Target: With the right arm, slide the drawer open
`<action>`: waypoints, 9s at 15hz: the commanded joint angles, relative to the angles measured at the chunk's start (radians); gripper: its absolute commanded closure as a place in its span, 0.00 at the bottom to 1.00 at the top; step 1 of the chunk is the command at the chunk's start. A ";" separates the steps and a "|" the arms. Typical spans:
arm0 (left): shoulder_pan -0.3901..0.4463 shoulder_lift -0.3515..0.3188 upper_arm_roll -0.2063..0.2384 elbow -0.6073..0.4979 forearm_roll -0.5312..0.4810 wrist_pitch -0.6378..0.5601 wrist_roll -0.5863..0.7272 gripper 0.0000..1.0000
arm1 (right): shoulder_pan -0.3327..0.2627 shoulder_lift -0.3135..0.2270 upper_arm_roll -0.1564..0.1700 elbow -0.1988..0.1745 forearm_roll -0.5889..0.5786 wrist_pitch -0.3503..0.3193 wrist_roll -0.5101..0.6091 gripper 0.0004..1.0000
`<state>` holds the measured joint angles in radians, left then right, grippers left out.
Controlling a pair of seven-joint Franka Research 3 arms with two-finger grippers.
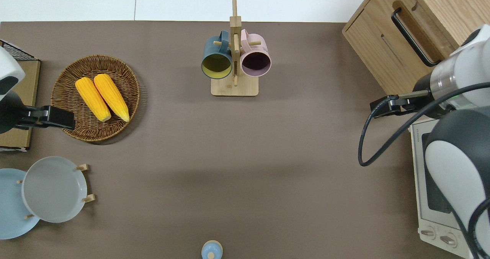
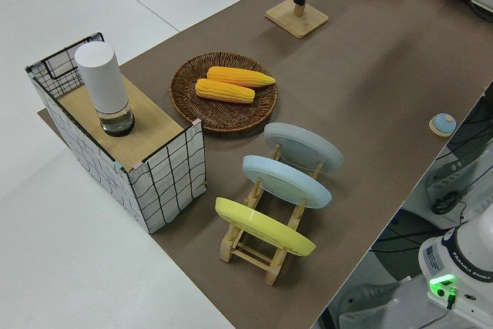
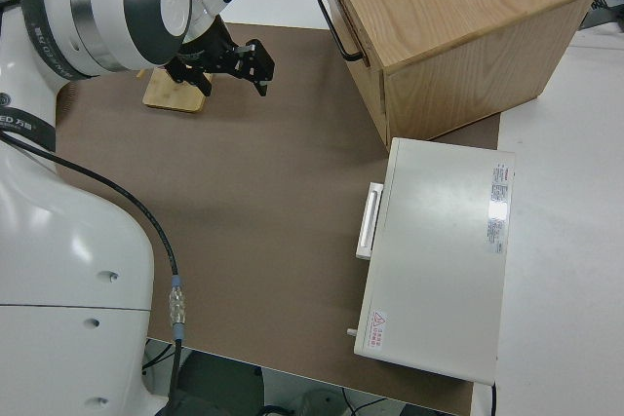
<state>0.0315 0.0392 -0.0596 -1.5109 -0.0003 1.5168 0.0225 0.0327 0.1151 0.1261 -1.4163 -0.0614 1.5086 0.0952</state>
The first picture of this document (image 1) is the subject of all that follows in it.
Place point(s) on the wooden plate rack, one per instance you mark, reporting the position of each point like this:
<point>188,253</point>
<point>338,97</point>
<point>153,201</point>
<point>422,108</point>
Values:
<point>82,167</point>

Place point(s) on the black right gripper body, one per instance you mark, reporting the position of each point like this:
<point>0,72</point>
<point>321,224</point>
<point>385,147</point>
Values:
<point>402,105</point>

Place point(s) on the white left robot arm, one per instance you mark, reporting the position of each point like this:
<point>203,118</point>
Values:
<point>7,71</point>

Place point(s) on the pink mug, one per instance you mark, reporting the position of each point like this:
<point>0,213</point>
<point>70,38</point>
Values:
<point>254,46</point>

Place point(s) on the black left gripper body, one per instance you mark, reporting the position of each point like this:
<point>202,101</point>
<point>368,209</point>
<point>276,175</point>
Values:
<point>36,116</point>

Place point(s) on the grey plate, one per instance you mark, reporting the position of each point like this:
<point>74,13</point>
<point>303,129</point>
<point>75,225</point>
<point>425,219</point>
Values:
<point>53,190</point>

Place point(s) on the light blue plate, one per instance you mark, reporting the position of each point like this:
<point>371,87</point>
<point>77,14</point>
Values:
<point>9,209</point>

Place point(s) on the round wicker basket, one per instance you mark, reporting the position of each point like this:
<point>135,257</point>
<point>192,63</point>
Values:
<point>69,79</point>

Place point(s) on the wooden cabinet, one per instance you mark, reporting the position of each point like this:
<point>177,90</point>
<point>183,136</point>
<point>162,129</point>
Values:
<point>459,6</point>

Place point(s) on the cream toaster oven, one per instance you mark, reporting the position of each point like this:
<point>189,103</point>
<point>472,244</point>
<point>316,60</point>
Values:
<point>418,174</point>

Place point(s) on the yellow corn cob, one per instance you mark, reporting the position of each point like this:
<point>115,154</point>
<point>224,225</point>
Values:
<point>92,99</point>
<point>111,96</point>

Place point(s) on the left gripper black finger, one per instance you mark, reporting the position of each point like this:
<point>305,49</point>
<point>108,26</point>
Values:
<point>61,113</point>
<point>61,122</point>

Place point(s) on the brown table mat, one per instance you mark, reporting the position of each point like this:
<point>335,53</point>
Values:
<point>245,155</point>

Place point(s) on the light blue round jar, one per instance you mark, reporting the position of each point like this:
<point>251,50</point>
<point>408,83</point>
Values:
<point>211,249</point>

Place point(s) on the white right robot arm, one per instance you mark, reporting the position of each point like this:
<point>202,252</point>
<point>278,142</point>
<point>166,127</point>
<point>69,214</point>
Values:
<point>471,59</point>

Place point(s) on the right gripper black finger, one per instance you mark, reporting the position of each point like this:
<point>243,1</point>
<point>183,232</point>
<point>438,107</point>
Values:
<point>373,109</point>
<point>374,114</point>

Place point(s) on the silver oven knob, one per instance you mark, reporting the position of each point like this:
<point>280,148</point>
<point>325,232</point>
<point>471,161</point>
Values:
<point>427,233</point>
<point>448,240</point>

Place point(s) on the wooden mug rack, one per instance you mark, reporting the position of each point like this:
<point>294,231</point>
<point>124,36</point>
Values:
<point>234,88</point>

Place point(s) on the teal mug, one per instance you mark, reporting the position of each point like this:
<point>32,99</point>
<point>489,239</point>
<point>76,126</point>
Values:
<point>212,46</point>

